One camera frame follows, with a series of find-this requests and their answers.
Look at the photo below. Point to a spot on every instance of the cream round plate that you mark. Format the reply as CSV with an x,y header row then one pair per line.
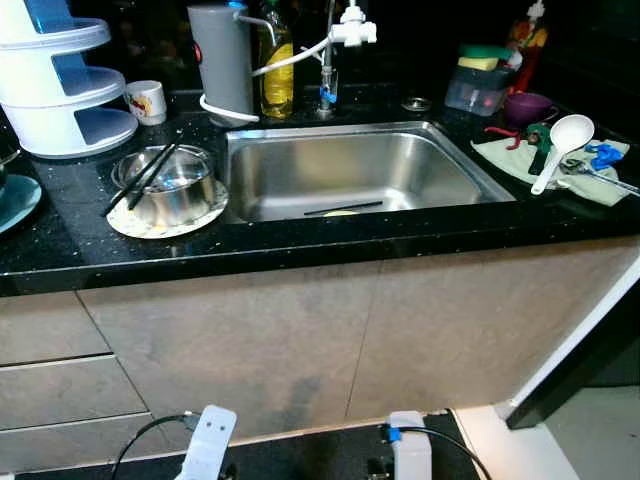
x,y
340,213

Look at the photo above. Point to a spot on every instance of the black chopstick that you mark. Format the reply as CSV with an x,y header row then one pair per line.
x,y
345,208
155,178
145,174

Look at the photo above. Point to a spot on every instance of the light blue plate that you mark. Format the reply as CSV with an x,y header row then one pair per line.
x,y
18,205

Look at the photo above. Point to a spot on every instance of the long steel utensil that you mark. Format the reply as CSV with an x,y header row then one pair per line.
x,y
610,180

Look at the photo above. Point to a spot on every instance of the small blue tool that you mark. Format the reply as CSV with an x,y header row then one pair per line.
x,y
603,155

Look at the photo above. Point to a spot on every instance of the white plastic ladle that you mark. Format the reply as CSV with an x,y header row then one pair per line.
x,y
572,132

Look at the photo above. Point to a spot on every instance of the black cabinet side panel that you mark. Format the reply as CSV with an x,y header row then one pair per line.
x,y
590,360

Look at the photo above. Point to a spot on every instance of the pale green cloth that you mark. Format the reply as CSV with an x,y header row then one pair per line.
x,y
500,155

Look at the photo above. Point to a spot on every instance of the purple bowl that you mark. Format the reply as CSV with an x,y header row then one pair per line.
x,y
528,107

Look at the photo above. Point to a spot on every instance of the clear plastic container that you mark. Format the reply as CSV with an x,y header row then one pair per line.
x,y
475,95

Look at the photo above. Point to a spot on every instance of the red bottle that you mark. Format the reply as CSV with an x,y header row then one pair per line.
x,y
525,40

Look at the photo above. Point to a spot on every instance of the yellow green sponge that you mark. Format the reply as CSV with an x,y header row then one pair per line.
x,y
478,63

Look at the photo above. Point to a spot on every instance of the stainless steel sink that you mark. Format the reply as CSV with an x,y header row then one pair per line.
x,y
400,170

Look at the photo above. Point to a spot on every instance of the round steel sink plug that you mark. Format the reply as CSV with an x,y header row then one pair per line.
x,y
417,104

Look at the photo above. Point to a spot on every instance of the chrome sink tap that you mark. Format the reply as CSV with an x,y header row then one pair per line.
x,y
327,85

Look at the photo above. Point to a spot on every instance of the yellow dish soap bottle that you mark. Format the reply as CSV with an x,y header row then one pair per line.
x,y
277,80

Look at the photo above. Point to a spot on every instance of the black floor mat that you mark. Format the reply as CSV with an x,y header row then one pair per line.
x,y
300,460

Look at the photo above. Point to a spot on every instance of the floral patterned plate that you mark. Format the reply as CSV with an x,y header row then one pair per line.
x,y
200,222

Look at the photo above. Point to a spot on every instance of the grey water filter cylinder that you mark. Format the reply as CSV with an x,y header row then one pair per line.
x,y
220,60

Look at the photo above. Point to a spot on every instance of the steel pot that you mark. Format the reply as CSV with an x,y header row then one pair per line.
x,y
175,200

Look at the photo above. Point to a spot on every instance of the white printed mug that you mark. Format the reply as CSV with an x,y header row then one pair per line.
x,y
148,103

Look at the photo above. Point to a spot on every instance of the grey cabinet drawer front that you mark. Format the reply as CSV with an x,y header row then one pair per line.
x,y
80,445
60,395
45,325

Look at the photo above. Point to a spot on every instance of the white three-tier storage rack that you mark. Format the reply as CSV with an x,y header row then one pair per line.
x,y
40,130

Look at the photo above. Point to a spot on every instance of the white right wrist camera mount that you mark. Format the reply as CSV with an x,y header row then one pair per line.
x,y
410,450

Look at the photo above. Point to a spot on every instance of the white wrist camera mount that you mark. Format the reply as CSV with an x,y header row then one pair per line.
x,y
210,440
410,450

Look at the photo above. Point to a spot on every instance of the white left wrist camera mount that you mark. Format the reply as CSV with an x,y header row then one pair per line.
x,y
210,440

